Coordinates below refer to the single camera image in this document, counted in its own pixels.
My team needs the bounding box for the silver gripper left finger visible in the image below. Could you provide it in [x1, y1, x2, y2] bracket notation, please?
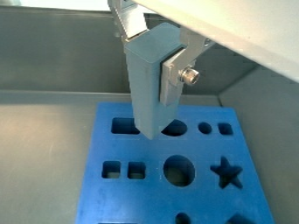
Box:
[107, 0, 148, 42]

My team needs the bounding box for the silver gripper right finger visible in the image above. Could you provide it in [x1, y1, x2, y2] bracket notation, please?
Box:
[160, 27, 215, 106]

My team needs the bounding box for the light blue rectangular block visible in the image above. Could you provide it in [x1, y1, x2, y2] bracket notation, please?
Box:
[124, 23, 183, 139]

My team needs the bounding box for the blue shape sorting board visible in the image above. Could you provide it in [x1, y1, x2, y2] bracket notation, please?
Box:
[75, 103, 275, 224]

